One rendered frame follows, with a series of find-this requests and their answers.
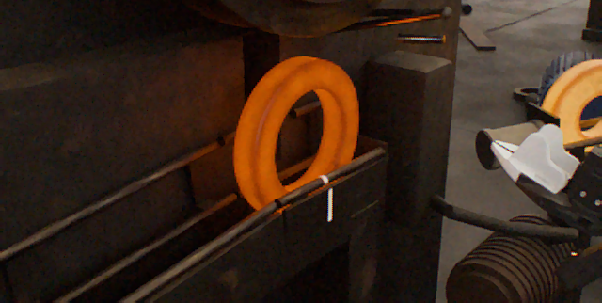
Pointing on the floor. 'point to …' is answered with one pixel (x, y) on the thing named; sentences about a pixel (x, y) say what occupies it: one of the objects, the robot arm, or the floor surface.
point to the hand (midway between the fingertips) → (500, 154)
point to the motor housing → (509, 268)
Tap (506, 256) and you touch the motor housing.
